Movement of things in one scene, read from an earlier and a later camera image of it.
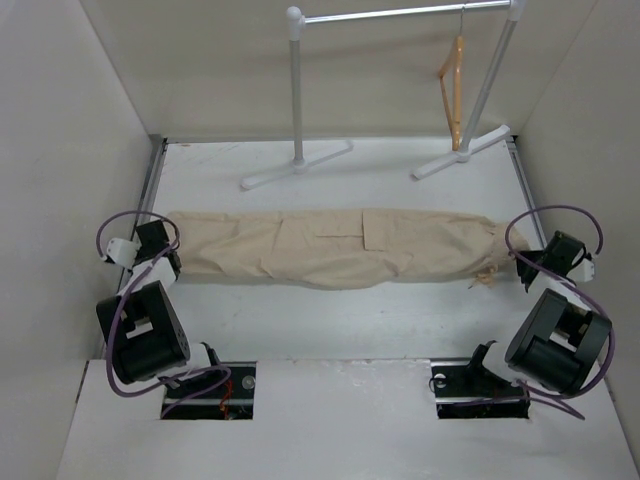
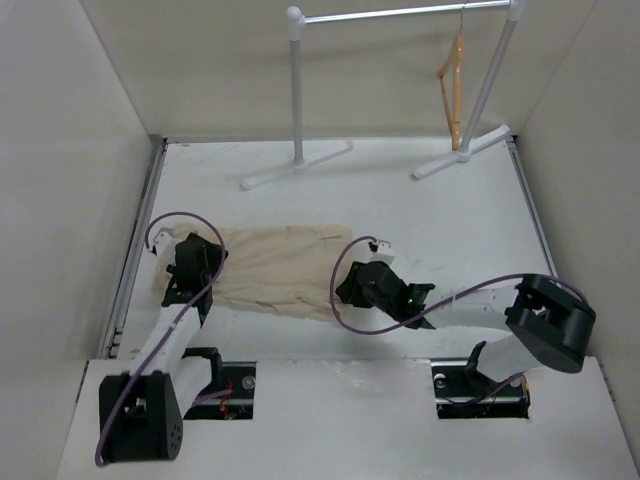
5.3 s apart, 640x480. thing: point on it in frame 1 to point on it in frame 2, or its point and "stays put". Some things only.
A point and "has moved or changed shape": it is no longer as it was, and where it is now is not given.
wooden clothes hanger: x=455 y=125 stays put
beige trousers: x=336 y=247 has moved or changed shape
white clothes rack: x=511 y=11 stays put
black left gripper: x=138 y=256 to x=213 y=257
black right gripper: x=521 y=266 to x=349 y=290
